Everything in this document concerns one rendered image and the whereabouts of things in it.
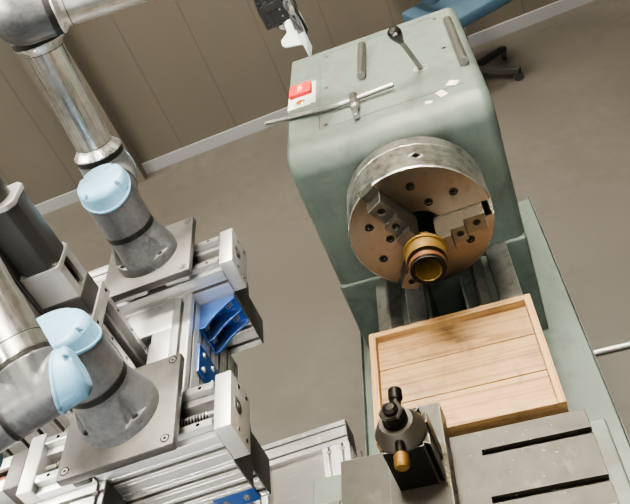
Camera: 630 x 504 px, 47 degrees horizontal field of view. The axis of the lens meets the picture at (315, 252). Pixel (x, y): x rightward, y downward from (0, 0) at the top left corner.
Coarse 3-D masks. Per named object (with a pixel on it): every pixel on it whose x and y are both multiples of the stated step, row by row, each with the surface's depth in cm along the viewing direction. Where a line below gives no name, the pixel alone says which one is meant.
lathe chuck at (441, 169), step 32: (384, 160) 152; (416, 160) 148; (448, 160) 149; (352, 192) 157; (384, 192) 150; (416, 192) 150; (448, 192) 150; (480, 192) 149; (352, 224) 155; (384, 256) 160; (448, 256) 160; (480, 256) 160
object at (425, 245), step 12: (408, 240) 147; (420, 240) 145; (432, 240) 145; (444, 240) 147; (408, 252) 146; (420, 252) 143; (432, 252) 142; (444, 252) 144; (408, 264) 146; (420, 264) 149; (432, 264) 149; (444, 264) 143; (420, 276) 146; (432, 276) 146; (444, 276) 145
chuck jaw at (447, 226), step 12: (480, 204) 150; (444, 216) 152; (456, 216) 150; (468, 216) 149; (480, 216) 148; (444, 228) 149; (456, 228) 148; (468, 228) 150; (480, 228) 150; (456, 240) 150
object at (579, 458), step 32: (576, 416) 119; (480, 448) 121; (512, 448) 121; (544, 448) 117; (576, 448) 115; (352, 480) 125; (384, 480) 123; (480, 480) 116; (512, 480) 114; (544, 480) 112; (576, 480) 111; (608, 480) 111
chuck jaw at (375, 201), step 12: (372, 180) 151; (372, 192) 150; (372, 204) 148; (384, 204) 147; (396, 204) 150; (384, 216) 149; (396, 216) 147; (408, 216) 150; (396, 228) 148; (408, 228) 146; (396, 240) 148
